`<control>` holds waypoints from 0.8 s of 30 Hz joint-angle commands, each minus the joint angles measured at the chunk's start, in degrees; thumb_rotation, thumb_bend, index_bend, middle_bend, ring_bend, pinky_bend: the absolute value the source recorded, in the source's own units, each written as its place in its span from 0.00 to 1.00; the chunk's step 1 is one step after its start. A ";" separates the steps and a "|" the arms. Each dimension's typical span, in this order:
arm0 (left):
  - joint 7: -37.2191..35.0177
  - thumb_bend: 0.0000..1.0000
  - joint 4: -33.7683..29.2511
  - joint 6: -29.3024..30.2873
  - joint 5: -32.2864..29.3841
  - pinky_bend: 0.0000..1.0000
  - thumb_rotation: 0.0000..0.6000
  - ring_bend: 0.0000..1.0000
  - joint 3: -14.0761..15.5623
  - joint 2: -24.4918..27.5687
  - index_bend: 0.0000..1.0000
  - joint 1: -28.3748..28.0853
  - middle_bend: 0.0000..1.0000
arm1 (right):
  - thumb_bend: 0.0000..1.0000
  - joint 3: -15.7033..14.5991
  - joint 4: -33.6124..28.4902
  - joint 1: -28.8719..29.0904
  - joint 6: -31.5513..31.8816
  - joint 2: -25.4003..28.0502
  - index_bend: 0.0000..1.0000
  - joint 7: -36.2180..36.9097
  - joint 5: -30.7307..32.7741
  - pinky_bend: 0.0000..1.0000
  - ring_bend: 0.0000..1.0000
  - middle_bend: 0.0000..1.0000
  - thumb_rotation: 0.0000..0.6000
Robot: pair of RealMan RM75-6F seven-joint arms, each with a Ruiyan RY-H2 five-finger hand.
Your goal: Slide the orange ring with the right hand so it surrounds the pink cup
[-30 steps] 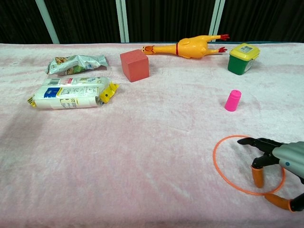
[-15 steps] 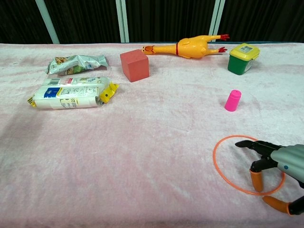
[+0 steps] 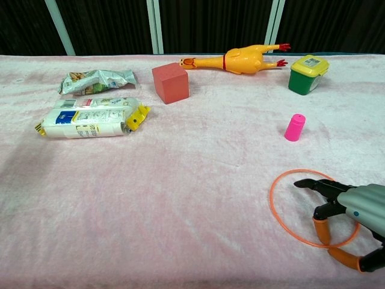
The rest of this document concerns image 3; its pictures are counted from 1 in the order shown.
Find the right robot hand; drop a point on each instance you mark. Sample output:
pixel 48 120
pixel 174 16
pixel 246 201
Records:
pixel 355 207

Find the pink plastic cap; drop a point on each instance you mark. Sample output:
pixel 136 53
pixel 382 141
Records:
pixel 294 127

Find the green tub with yellow lid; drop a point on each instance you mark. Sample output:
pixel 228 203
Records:
pixel 306 76

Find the yellow rubber chicken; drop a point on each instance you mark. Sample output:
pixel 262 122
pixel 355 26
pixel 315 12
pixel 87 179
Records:
pixel 240 60

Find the pink fleece table cloth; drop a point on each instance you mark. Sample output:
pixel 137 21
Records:
pixel 150 195

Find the red foam cube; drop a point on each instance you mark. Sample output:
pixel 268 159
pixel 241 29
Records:
pixel 170 83

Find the white and yellow snack pack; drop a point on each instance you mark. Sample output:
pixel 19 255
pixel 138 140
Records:
pixel 90 119

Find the crumpled silver snack bag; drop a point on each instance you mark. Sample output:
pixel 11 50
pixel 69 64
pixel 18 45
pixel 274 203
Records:
pixel 93 82

